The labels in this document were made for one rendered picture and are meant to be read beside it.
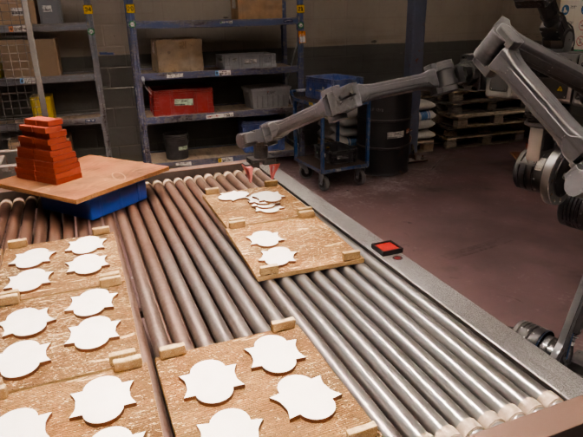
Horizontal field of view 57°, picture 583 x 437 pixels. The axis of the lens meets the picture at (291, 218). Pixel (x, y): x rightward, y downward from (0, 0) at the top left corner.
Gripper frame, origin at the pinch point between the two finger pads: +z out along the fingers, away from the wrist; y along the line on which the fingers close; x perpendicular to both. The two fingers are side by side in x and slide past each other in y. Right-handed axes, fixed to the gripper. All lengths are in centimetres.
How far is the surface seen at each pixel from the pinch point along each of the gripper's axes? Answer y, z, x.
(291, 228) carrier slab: -3.8, 8.5, -32.7
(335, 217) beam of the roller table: 18.8, 10.6, -26.9
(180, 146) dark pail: 79, 85, 382
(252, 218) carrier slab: -11.2, 9.2, -16.1
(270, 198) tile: -0.3, 5.7, -8.7
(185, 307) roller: -53, 10, -64
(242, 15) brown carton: 154, -51, 371
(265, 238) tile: -16.5, 7.6, -38.5
